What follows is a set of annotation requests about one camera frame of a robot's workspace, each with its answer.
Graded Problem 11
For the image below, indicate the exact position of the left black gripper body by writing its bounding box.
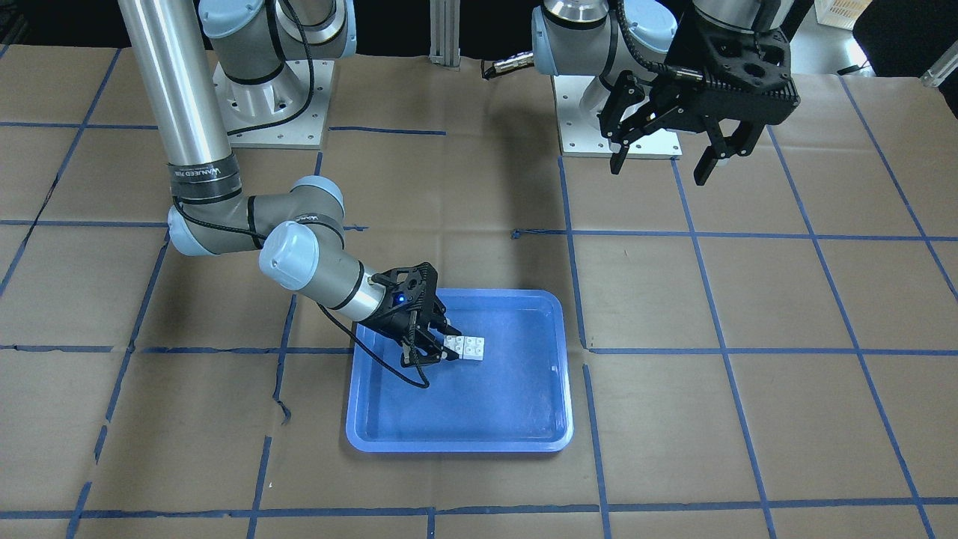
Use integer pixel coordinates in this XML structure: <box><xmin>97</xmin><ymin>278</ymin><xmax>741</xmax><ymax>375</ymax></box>
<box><xmin>599</xmin><ymin>22</ymin><xmax>801</xmax><ymax>150</ymax></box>

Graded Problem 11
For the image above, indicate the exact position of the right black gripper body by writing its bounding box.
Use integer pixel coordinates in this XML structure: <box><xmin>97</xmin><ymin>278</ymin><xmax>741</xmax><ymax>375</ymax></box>
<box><xmin>362</xmin><ymin>262</ymin><xmax>446</xmax><ymax>346</ymax></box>

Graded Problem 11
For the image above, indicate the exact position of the white block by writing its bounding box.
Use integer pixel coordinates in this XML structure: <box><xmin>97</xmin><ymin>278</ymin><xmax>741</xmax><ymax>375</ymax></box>
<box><xmin>442</xmin><ymin>335</ymin><xmax>466</xmax><ymax>361</ymax></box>
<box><xmin>457</xmin><ymin>335</ymin><xmax>485</xmax><ymax>362</ymax></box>

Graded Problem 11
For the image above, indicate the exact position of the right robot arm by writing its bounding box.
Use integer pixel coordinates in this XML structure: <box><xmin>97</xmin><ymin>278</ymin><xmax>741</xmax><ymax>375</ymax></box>
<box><xmin>119</xmin><ymin>1</ymin><xmax>465</xmax><ymax>368</ymax></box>

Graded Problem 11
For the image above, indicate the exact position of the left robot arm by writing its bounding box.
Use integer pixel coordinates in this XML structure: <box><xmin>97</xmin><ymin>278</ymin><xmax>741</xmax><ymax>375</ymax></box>
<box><xmin>531</xmin><ymin>1</ymin><xmax>800</xmax><ymax>186</ymax></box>

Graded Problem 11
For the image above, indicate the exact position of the blue plastic tray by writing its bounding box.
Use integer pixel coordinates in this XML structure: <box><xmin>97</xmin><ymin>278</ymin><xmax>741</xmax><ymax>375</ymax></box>
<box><xmin>345</xmin><ymin>289</ymin><xmax>574</xmax><ymax>453</ymax></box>

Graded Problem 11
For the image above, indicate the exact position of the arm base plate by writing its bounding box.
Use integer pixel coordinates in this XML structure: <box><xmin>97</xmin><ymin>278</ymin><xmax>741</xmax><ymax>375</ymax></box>
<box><xmin>213</xmin><ymin>59</ymin><xmax>336</xmax><ymax>150</ymax></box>
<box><xmin>552</xmin><ymin>76</ymin><xmax>683</xmax><ymax>159</ymax></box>

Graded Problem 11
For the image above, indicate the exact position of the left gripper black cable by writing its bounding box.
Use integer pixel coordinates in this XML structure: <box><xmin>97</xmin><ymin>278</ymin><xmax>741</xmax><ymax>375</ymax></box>
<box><xmin>614</xmin><ymin>0</ymin><xmax>704</xmax><ymax>79</ymax></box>

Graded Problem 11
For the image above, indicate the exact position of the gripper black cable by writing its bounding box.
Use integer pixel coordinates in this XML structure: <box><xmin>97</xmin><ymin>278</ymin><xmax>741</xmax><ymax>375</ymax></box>
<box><xmin>172</xmin><ymin>0</ymin><xmax>431</xmax><ymax>390</ymax></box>
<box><xmin>614</xmin><ymin>0</ymin><xmax>704</xmax><ymax>79</ymax></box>

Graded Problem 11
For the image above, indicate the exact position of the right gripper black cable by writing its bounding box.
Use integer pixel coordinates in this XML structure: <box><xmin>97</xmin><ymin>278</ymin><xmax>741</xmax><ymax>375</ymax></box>
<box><xmin>172</xmin><ymin>0</ymin><xmax>431</xmax><ymax>390</ymax></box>

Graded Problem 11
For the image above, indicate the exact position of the aluminium frame post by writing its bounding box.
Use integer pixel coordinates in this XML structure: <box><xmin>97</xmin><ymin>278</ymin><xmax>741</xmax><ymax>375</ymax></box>
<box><xmin>428</xmin><ymin>0</ymin><xmax>461</xmax><ymax>70</ymax></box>

